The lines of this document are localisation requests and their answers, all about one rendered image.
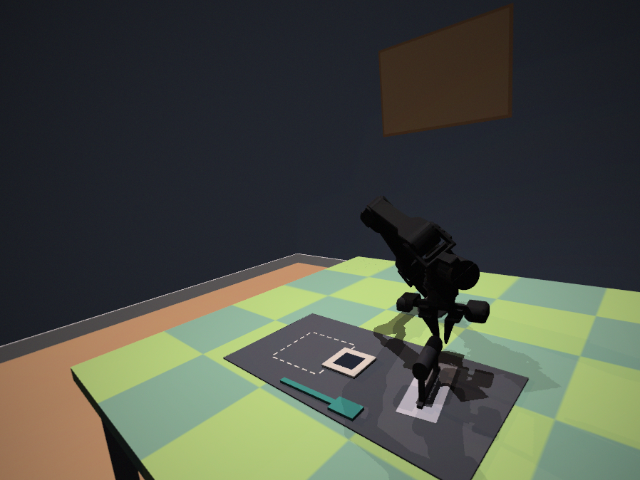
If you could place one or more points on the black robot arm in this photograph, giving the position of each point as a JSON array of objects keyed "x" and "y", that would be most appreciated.
[{"x": 410, "y": 239}]

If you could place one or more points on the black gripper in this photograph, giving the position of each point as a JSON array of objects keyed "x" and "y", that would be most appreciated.
[{"x": 441, "y": 296}]

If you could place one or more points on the beige square tile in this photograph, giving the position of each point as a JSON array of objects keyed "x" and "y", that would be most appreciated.
[{"x": 349, "y": 362}]

